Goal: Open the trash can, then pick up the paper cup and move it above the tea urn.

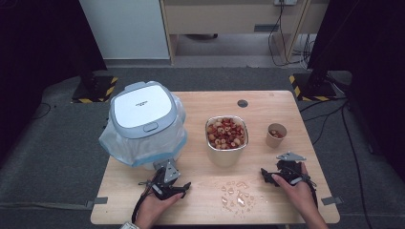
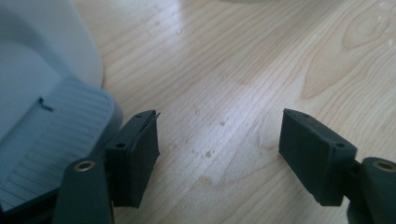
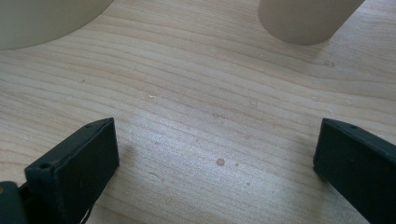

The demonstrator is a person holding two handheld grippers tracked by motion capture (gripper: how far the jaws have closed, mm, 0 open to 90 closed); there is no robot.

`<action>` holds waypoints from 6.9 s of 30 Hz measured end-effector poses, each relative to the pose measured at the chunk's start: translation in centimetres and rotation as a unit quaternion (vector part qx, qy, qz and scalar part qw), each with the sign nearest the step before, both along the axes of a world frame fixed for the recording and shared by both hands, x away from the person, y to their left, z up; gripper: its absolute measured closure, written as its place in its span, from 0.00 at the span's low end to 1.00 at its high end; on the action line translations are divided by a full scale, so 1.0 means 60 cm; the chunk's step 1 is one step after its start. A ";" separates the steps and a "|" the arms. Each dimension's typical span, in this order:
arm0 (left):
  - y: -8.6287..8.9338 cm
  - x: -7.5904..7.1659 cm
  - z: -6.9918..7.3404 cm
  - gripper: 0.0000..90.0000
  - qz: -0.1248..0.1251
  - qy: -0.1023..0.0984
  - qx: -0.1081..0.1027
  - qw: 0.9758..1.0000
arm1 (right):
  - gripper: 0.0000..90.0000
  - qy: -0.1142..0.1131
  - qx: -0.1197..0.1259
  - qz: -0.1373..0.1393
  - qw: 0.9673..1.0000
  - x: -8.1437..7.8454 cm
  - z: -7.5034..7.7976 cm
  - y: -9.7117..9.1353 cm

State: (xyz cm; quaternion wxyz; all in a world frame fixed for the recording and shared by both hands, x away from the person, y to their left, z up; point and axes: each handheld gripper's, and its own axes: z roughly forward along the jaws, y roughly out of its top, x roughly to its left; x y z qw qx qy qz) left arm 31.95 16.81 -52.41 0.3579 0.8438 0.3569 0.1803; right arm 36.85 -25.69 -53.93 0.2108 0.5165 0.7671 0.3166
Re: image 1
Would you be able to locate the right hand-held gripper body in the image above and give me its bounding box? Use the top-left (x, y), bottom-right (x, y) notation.
top-left (276, 152), bottom-right (307, 186)

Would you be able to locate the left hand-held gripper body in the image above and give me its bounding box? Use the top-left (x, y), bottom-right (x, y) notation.
top-left (152, 159), bottom-right (181, 200)

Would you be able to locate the brown paper cup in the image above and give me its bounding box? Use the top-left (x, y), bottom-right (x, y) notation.
top-left (266, 122), bottom-right (288, 149)

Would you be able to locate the metal container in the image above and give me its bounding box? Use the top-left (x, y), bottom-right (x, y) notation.
top-left (204, 114), bottom-right (249, 168)

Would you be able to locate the white grey pedal trash bin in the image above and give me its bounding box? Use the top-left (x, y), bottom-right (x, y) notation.
top-left (108, 80), bottom-right (187, 171)

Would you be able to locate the person's right hand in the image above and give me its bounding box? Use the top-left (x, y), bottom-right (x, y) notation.
top-left (271, 161), bottom-right (319, 220)

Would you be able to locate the person's left hand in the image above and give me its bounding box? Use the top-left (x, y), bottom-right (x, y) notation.
top-left (135, 190), bottom-right (185, 229)

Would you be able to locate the water spill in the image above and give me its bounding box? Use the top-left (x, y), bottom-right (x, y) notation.
top-left (219, 180), bottom-right (266, 218)

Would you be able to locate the translucent plastic bin bag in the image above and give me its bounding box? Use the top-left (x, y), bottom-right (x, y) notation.
top-left (98, 94), bottom-right (189, 168)

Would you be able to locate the grey tape strip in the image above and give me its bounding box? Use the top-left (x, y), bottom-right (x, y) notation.
top-left (320, 196), bottom-right (344, 206)
top-left (85, 197), bottom-right (109, 210)

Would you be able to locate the grey cabinet label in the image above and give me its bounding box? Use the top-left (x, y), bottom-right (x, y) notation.
top-left (253, 24), bottom-right (280, 33)

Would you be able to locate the black curtain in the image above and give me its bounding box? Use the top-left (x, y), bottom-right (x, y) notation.
top-left (307, 0), bottom-right (405, 180)
top-left (0, 0), bottom-right (108, 163)

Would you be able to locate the white panel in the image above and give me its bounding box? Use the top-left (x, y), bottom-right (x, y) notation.
top-left (78, 0), bottom-right (170, 60)

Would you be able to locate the light wooden cabinet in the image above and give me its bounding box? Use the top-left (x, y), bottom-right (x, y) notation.
top-left (160, 0), bottom-right (330, 65)

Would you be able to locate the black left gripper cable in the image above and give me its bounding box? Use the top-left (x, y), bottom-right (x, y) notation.
top-left (131, 180), bottom-right (155, 224)

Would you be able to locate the long black floor cable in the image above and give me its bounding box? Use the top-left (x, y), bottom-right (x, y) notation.
top-left (341, 103), bottom-right (374, 229)

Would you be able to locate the black power cable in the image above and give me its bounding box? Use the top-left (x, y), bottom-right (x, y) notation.
top-left (267, 0), bottom-right (308, 68)

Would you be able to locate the thin black floor cable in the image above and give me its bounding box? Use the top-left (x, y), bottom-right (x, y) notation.
top-left (31, 102), bottom-right (53, 121)

